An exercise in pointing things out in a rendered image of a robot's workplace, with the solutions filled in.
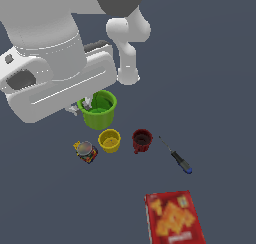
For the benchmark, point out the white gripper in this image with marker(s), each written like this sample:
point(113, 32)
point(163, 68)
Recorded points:
point(63, 84)

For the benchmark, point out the green cup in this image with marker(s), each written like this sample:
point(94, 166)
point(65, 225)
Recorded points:
point(99, 110)

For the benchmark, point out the yellow cup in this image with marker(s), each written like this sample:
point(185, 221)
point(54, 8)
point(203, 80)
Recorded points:
point(109, 140)

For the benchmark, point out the colourful printed can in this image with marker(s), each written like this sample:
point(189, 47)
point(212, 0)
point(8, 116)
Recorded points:
point(86, 152)

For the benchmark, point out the dark red mug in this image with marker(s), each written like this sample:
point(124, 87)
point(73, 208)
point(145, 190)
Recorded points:
point(141, 140)

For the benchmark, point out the red cracker box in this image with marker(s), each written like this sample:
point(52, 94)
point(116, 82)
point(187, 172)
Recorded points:
point(173, 218)

